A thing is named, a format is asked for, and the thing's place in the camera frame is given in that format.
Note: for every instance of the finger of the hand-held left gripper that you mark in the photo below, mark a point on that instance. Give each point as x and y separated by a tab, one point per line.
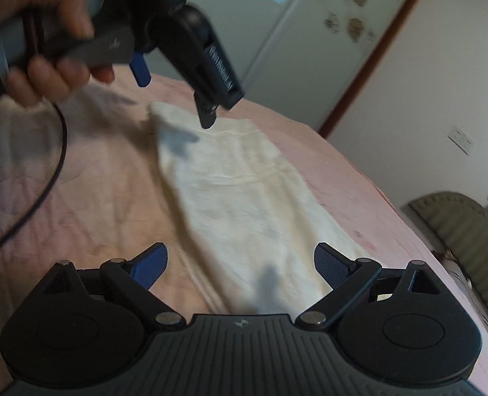
141	72
207	115

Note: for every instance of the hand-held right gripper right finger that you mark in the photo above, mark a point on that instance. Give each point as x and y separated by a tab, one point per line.
328	265

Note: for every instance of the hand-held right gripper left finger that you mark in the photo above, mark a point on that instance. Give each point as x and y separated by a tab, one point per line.
149	267

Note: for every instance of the cream pants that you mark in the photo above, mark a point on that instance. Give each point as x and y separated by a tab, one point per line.
244	198

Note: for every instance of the person's left hand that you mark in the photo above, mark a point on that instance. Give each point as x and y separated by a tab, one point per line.
54	4

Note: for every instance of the pink blanket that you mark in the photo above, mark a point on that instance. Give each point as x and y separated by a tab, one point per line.
83	181

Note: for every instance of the white door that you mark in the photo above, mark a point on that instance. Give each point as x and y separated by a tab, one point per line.
301	49

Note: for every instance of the olive striped headboard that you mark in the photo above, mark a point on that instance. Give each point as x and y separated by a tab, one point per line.
466	231

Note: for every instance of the brown door frame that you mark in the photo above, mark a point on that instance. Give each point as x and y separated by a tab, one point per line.
371	62

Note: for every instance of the white wall switch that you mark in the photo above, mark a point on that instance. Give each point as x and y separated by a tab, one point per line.
466	145
455	134

